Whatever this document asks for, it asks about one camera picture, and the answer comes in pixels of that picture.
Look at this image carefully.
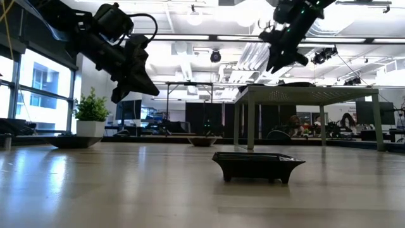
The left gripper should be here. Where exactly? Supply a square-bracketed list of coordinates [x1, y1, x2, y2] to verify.
[106, 34, 161, 105]

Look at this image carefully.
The black overhead bracket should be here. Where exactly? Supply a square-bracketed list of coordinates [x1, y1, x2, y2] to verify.
[335, 0, 393, 14]

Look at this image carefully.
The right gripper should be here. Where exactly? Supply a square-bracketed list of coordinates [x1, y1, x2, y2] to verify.
[258, 28, 310, 75]

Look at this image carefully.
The black overhead frame beam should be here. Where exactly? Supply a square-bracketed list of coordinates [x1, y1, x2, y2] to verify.
[148, 33, 405, 45]

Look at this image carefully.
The green perforated metal shelf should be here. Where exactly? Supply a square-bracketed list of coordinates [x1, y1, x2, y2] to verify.
[233, 84, 387, 152]

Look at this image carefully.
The silver ventilation duct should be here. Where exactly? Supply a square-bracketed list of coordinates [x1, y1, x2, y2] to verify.
[303, 18, 358, 67]

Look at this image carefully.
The white ring lamp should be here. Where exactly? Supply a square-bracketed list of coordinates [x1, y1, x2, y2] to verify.
[185, 6, 204, 27]

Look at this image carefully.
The black partition panel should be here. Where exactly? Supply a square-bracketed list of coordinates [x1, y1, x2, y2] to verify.
[184, 101, 297, 139]

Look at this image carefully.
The black aluminium table frame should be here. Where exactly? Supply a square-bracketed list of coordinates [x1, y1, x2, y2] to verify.
[0, 134, 405, 153]

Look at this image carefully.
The green plant white pot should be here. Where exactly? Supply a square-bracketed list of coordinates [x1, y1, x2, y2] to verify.
[72, 87, 111, 138]

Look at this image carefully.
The black rectangular footed plate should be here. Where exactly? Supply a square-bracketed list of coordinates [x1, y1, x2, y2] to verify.
[211, 151, 306, 185]

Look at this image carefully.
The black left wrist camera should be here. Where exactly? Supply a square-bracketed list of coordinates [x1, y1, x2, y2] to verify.
[94, 2, 134, 36]

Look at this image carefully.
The black wide shallow plate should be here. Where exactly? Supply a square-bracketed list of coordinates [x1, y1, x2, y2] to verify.
[45, 135, 104, 149]

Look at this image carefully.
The black metal frame stand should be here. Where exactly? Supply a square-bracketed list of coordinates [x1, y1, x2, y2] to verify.
[163, 80, 215, 129]

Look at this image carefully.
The black oval mini plate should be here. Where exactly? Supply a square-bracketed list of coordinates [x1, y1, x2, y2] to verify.
[187, 136, 220, 148]

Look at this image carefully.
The black monitor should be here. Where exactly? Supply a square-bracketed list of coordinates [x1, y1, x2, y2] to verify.
[355, 100, 397, 126]
[115, 99, 143, 128]

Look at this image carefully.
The yellow rope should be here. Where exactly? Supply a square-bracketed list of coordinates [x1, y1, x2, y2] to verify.
[0, 0, 16, 61]

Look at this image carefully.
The black frame camera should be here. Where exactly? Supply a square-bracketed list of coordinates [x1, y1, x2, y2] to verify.
[311, 46, 339, 66]
[343, 76, 363, 87]

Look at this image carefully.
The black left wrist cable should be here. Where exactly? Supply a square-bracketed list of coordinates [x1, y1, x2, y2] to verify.
[125, 12, 159, 44]

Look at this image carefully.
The black overhead camera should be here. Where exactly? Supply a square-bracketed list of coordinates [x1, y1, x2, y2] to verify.
[209, 49, 223, 64]

